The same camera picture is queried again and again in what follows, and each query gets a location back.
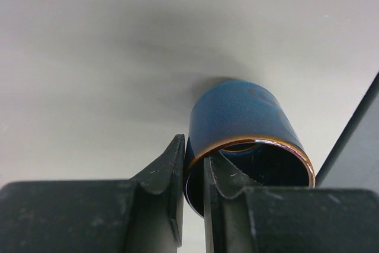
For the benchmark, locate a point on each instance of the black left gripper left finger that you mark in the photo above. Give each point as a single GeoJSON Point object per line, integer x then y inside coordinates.
{"type": "Point", "coordinates": [141, 214]}

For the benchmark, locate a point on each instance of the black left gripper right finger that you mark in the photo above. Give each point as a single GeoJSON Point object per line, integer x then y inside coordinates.
{"type": "Point", "coordinates": [241, 216]}

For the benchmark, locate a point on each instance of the dark blue mug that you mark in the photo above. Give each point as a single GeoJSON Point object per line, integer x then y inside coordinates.
{"type": "Point", "coordinates": [244, 123]}

